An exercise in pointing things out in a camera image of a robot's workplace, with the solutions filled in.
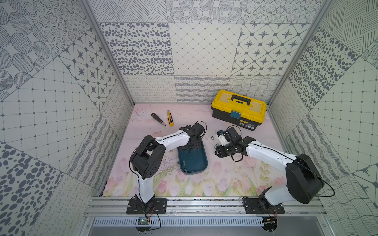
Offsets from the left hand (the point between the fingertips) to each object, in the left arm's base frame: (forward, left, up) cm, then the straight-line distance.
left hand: (193, 143), depth 93 cm
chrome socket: (+7, -13, -3) cm, 15 cm away
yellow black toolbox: (+20, -31, +11) cm, 39 cm away
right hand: (-8, -16, +2) cm, 17 cm away
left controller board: (-41, +24, -6) cm, 48 cm away
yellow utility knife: (+23, +19, -2) cm, 30 cm away
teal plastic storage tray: (-12, -1, -2) cm, 12 cm away
